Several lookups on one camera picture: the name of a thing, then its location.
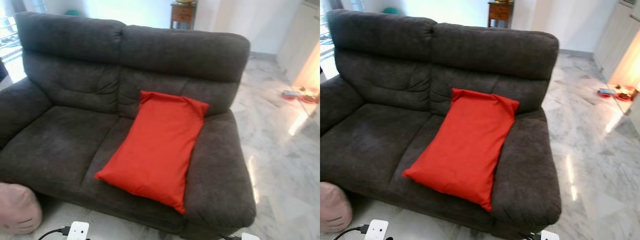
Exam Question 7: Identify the red pillow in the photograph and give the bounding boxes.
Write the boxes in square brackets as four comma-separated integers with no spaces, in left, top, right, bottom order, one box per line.
[94,90,210,215]
[402,88,521,212]

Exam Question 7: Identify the grey-brown two-seat sofa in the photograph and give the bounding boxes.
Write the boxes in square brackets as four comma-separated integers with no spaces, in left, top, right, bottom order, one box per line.
[0,11,257,240]
[320,9,562,240]

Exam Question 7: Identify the white cabinet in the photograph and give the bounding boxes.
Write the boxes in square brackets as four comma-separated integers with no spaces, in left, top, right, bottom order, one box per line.
[593,0,640,88]
[276,0,321,86]

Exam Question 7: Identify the pink round cushion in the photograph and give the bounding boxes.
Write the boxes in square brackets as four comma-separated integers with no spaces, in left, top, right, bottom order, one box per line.
[0,182,43,236]
[320,181,353,234]

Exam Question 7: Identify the metal window grille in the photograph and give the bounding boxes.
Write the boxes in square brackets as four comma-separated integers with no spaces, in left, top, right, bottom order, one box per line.
[0,15,23,51]

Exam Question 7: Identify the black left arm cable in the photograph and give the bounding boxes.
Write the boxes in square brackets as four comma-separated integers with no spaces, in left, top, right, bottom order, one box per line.
[333,224,370,240]
[37,226,71,240]

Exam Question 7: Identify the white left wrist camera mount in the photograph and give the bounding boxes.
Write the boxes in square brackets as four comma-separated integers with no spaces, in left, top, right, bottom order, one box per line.
[66,221,90,240]
[364,219,389,240]

